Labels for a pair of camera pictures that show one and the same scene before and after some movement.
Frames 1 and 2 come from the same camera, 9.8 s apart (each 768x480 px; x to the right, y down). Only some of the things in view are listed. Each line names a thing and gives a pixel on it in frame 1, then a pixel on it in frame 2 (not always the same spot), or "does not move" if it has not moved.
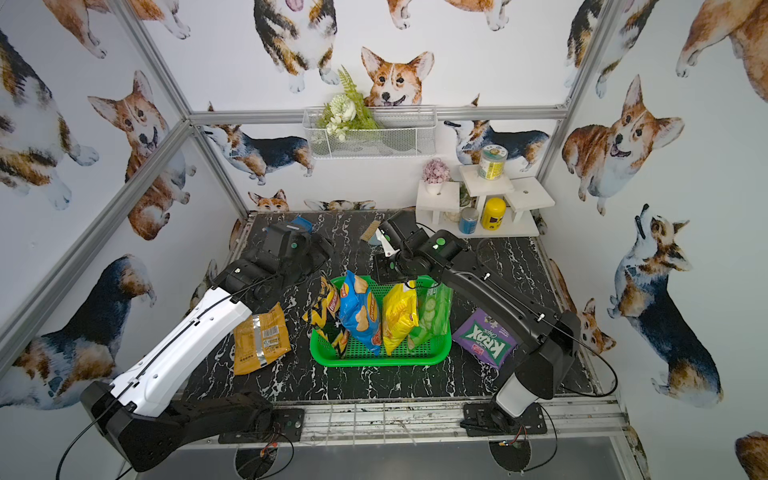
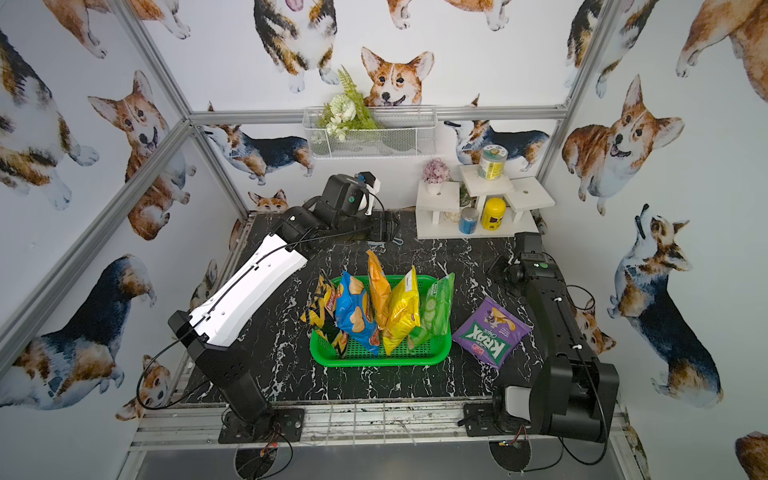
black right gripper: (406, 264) to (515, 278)
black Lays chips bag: (324, 316) does not move
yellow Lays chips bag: (400, 314) does not move
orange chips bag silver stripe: (260, 340) to (379, 288)
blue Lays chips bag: (360, 310) does not move
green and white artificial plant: (346, 111) does not move
